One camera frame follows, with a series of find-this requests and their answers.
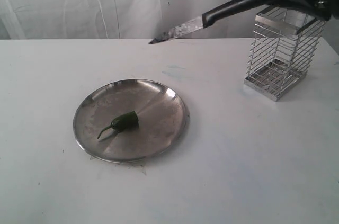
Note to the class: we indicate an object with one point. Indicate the round steel plate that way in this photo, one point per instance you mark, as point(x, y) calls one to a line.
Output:
point(162, 115)

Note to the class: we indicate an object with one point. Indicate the wire metal utensil holder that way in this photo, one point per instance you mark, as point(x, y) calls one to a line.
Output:
point(282, 50)

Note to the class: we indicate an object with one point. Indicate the green jalapeno pepper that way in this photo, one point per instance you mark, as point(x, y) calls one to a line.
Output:
point(122, 122)

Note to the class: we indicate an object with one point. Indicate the black handled kitchen knife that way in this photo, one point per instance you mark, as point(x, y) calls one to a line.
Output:
point(207, 19)

